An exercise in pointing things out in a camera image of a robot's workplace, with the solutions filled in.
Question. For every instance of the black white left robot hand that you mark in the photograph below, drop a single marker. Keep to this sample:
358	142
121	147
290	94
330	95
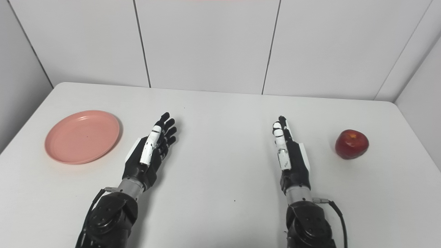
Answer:
137	165

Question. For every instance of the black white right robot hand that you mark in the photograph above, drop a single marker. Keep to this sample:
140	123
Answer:
295	162

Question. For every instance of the red apple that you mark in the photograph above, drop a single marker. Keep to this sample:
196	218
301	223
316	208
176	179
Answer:
351	144

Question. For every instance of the pink round plate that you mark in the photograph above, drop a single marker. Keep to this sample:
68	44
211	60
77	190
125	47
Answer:
82	137

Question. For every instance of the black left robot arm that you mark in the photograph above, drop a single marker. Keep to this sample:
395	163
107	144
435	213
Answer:
110	220

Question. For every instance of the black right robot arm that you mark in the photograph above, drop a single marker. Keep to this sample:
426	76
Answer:
310	224

